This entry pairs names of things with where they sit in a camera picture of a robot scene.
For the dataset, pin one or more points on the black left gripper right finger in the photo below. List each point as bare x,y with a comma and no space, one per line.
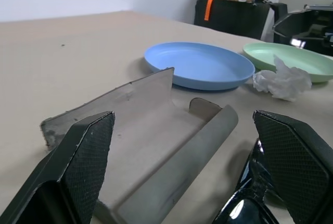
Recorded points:
291,161

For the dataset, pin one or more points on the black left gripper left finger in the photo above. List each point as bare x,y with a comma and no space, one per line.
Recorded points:
78,172

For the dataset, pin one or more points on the grey curled cardboard piece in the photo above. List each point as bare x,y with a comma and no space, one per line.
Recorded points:
145,151

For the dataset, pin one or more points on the crumpled white tissue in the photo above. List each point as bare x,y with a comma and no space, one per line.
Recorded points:
283,80

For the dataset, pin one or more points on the green plastic plate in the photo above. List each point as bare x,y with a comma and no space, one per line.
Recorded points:
288,57

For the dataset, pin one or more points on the blue plastic plate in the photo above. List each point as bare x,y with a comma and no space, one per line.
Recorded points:
200,65

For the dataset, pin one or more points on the black machine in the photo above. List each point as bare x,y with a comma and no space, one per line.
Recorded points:
304,26

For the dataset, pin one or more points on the black storage case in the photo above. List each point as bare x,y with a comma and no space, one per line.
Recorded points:
231,18

